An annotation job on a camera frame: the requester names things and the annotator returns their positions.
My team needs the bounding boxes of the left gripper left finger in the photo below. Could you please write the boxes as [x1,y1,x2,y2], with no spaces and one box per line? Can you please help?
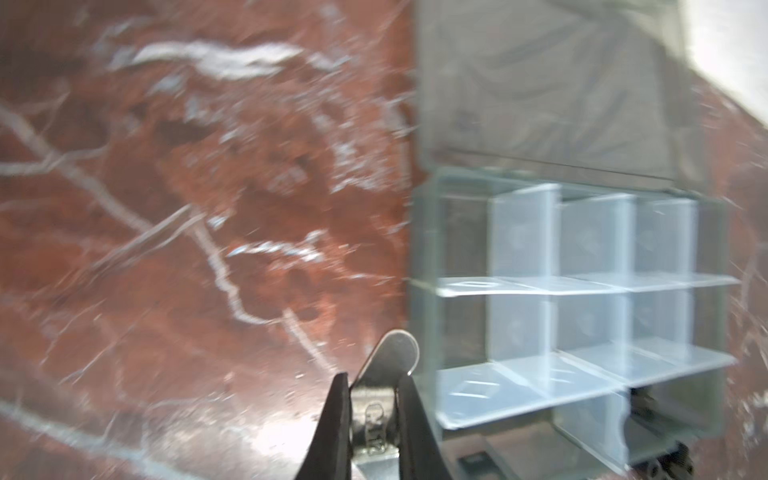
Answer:
[295,373,352,480]

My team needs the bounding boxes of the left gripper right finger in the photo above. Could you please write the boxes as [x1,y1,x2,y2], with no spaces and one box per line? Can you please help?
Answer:
[397,375,451,480]

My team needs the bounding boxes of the silver wing nut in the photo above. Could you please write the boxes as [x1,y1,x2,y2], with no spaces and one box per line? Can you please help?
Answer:
[350,329,420,479]

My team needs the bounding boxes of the grey compartment organizer box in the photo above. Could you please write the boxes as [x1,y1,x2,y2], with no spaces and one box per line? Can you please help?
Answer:
[409,1,736,479]

